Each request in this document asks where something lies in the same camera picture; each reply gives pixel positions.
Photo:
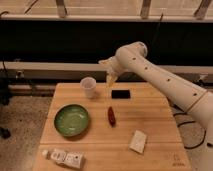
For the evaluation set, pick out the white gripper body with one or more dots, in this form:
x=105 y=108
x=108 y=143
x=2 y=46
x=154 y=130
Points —
x=112 y=66

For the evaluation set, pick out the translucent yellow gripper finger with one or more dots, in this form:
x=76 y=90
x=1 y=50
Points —
x=111 y=79

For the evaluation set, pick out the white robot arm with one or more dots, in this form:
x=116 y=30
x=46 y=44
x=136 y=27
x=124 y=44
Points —
x=191 y=98

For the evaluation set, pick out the green ceramic bowl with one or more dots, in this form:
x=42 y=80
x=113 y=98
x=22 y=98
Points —
x=71 y=120

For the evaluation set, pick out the black rectangular phone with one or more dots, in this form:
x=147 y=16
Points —
x=120 y=94

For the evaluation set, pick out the dark red small object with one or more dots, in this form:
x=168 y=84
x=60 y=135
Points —
x=111 y=116

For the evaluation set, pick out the white tube with label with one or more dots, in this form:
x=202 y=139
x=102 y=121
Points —
x=62 y=157

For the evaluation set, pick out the dark object on floor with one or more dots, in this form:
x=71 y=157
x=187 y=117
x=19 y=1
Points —
x=4 y=133

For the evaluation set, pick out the grey wall rail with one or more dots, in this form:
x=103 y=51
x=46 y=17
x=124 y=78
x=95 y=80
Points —
x=76 y=71

